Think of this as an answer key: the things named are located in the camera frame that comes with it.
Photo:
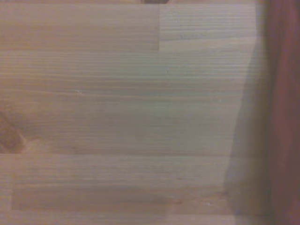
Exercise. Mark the rust red shorts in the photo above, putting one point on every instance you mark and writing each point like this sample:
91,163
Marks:
286,93

